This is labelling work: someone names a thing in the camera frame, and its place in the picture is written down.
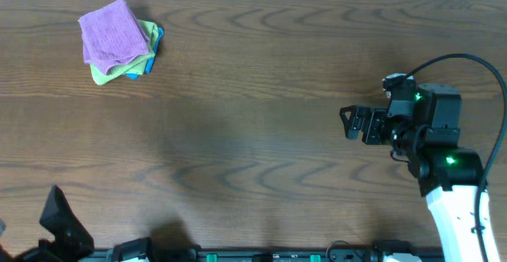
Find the folded blue cloth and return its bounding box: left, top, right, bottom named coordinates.
left=125, top=28, right=164, bottom=80

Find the folded green cloth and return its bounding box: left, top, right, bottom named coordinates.
left=90, top=20, right=159, bottom=85

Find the purple microfiber cloth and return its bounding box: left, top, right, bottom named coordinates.
left=78, top=0, right=150, bottom=75

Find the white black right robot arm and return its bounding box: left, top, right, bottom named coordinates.
left=340, top=81, right=500, bottom=261

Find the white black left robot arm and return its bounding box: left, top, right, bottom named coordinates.
left=1, top=185, right=156, bottom=262

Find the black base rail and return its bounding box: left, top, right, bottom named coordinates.
left=83, top=239, right=444, bottom=262

